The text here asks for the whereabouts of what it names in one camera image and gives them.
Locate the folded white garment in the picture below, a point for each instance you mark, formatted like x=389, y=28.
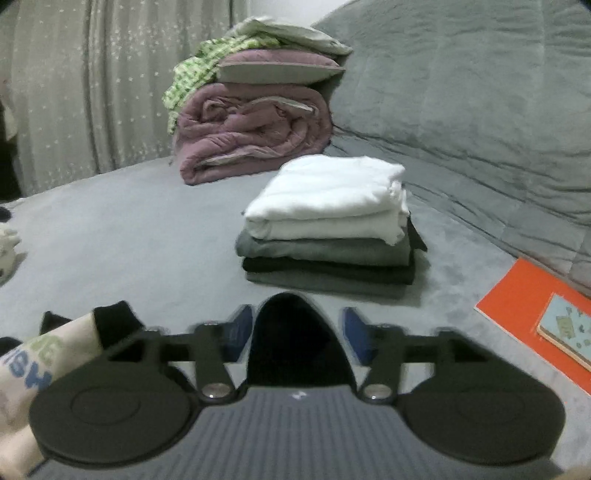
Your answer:
x=332, y=194

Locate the folded dark grey garment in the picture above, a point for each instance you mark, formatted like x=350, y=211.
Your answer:
x=323, y=286

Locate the grey bed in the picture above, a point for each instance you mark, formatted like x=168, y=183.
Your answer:
x=138, y=230

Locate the white plush dog toy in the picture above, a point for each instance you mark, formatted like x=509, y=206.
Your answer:
x=8, y=254

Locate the light blue small book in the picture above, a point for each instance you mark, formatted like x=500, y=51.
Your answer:
x=568, y=327

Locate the green patterned cloth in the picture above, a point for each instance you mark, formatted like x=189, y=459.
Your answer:
x=194, y=78

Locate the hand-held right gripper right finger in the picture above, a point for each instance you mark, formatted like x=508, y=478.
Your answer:
x=355, y=334

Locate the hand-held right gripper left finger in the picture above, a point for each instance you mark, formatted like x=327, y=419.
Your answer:
x=240, y=333

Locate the grey star patterned curtain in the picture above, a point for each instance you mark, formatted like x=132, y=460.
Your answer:
x=92, y=92

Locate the folded black garment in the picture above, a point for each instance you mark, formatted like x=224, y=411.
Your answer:
x=332, y=272

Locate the pink pillow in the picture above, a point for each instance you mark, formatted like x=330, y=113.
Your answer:
x=277, y=67

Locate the black hanging garment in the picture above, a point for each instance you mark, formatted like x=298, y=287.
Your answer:
x=8, y=161

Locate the black and cream printed sweatshirt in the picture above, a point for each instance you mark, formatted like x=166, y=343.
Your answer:
x=295, y=346

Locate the folded pink quilt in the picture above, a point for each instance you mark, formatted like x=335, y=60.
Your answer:
x=249, y=138

